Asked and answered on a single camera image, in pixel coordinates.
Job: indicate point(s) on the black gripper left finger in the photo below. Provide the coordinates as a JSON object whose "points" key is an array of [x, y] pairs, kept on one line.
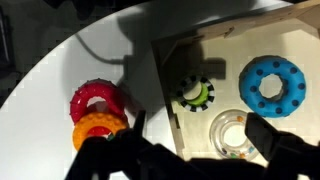
{"points": [[140, 122]]}

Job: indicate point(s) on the slatted wooden tray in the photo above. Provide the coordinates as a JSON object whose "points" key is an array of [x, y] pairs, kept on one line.
{"points": [[293, 46]]}

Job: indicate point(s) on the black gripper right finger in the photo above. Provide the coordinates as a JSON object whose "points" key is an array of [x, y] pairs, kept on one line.
{"points": [[263, 133]]}

